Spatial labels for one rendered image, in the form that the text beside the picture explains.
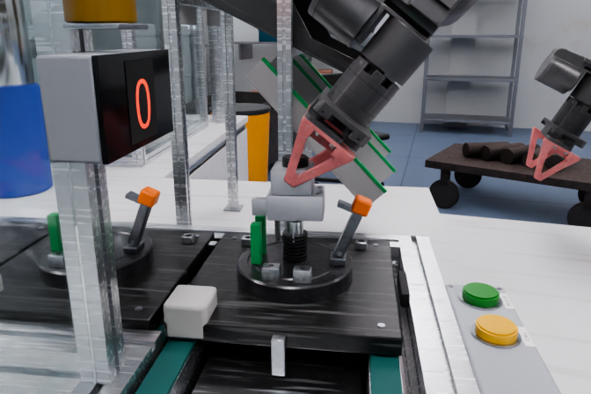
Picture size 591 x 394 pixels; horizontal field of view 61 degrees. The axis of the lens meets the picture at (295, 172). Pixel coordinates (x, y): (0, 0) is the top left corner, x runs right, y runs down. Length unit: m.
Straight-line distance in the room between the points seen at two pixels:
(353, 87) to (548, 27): 6.97
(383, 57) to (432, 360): 0.29
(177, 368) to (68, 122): 0.27
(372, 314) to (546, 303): 0.38
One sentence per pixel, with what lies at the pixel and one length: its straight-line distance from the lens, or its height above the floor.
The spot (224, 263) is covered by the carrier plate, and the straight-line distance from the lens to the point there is 0.66.
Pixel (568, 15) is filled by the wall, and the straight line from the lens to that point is 7.50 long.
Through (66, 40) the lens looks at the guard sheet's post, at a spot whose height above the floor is 1.25.
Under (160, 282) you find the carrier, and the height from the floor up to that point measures 0.97.
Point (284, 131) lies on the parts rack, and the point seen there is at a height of 1.11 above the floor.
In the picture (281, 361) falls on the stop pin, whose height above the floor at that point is 0.94.
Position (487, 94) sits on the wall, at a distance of 7.41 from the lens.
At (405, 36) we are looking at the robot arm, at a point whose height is 1.25.
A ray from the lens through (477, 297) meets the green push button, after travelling 0.61.
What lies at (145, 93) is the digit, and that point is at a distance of 0.41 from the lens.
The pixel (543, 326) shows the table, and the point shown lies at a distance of 0.81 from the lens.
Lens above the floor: 1.25
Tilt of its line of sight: 16 degrees down
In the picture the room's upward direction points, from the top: straight up
